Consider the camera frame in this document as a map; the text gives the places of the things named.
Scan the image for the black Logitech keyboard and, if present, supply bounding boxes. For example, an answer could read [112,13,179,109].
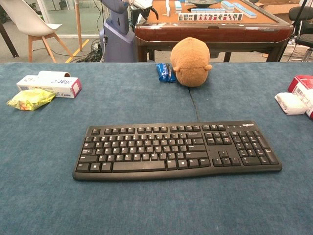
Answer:
[72,119,283,182]

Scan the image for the white paper roll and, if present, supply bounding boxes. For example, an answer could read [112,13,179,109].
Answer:
[38,70,71,80]

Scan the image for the light wooden pole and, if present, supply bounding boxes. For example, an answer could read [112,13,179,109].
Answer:
[74,0,83,52]

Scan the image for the white chair wooden legs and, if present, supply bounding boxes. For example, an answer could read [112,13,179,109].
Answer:
[0,0,74,63]

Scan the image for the thin dark string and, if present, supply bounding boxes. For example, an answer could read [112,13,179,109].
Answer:
[188,86,200,122]

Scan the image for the dark table leg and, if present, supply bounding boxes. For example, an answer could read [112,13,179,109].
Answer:
[0,23,20,58]

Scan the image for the white pink carton box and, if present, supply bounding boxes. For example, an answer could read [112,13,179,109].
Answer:
[16,74,83,99]

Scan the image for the brown mahjong table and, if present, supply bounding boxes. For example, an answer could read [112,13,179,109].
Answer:
[134,0,294,63]

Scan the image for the black swivel stool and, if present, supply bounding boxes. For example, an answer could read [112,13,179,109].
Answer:
[288,6,313,62]

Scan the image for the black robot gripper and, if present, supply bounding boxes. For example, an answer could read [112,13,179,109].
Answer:
[145,5,159,21]

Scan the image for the white plastic basket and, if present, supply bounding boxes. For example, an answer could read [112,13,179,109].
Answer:
[285,44,313,60]

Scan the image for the blue-backed mahjong tile row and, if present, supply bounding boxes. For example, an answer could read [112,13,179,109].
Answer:
[190,7,226,14]

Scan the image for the blue felt table mat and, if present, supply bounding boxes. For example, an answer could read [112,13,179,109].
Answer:
[0,62,313,235]

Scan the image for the red white juice bottle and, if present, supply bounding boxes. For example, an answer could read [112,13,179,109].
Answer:
[287,74,313,120]

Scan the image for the tangled floor cables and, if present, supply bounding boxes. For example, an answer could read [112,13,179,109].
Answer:
[82,39,104,63]

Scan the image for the brown plush toy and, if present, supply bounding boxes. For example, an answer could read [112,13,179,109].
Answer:
[170,37,213,88]

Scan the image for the face-up mahjong tile row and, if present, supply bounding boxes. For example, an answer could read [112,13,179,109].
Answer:
[178,12,244,22]

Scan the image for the yellow-green snack bag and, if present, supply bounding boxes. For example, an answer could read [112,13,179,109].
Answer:
[6,88,57,112]

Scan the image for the white tissue pack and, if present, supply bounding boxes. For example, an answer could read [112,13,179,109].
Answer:
[274,92,308,116]

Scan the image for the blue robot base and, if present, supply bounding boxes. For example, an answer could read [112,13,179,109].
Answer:
[99,0,136,63]

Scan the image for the blue snack packet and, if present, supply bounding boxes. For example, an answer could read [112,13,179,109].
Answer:
[156,63,177,83]

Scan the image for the long blue-backed tile row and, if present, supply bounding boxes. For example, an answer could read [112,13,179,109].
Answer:
[233,2,258,19]

